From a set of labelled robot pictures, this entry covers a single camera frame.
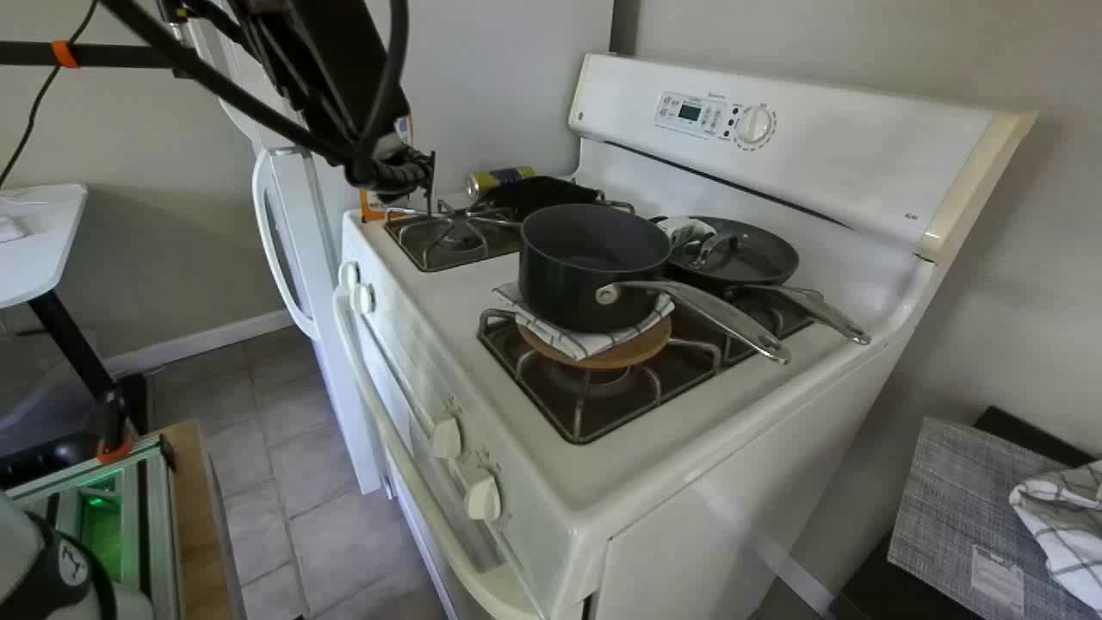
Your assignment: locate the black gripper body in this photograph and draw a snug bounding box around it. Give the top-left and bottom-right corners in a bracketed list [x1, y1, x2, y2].
[339, 114, 435, 198]

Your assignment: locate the black pot holder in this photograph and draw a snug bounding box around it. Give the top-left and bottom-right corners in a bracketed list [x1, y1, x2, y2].
[474, 172, 606, 224]

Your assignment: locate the checked cloth under pot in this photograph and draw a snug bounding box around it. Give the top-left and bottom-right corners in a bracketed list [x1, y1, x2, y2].
[492, 281, 680, 366]

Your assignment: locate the black burner grate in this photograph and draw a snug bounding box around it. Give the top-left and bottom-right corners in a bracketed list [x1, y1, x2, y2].
[381, 193, 641, 275]
[474, 281, 823, 449]

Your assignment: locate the yellow and blue can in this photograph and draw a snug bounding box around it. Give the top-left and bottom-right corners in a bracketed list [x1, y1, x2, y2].
[463, 166, 538, 201]

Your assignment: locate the white refrigerator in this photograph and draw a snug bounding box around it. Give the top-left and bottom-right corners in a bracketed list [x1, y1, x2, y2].
[176, 0, 389, 495]

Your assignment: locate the round wooden trivet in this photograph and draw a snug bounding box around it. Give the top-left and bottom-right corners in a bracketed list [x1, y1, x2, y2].
[513, 315, 675, 374]

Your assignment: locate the black frying pan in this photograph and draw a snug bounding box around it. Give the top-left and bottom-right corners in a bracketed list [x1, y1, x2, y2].
[659, 213, 876, 347]

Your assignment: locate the white folding table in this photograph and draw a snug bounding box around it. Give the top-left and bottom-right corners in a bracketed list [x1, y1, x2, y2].
[0, 183, 150, 461]

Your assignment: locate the white gas stove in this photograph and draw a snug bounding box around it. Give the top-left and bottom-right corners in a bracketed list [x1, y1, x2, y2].
[329, 50, 1043, 620]

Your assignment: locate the wooden board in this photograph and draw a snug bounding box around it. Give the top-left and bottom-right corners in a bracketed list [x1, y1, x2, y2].
[159, 416, 245, 620]

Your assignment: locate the grey and black cap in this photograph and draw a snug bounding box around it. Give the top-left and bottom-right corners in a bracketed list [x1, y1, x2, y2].
[0, 493, 150, 620]

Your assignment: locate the grey checked box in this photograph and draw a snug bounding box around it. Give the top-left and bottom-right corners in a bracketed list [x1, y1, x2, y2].
[886, 413, 1102, 620]

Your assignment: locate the black side table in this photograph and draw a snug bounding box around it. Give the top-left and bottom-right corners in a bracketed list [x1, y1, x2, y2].
[841, 404, 1097, 620]

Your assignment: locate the white black checked towel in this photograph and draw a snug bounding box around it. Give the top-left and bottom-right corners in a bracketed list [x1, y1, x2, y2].
[1005, 459, 1102, 612]

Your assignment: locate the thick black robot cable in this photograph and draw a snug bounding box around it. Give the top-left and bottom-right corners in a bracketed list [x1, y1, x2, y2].
[362, 0, 412, 159]

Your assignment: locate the black pot with steel handle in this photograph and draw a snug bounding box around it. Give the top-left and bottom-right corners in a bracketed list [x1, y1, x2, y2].
[515, 201, 795, 369]

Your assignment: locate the thin black cable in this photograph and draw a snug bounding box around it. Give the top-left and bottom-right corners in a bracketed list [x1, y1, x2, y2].
[0, 0, 103, 188]

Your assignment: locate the black camera stand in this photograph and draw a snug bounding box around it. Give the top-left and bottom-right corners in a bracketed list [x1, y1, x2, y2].
[0, 0, 349, 159]

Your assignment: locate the aluminium frame with green light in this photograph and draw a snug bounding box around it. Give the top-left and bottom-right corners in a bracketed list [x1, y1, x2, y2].
[2, 441, 186, 620]

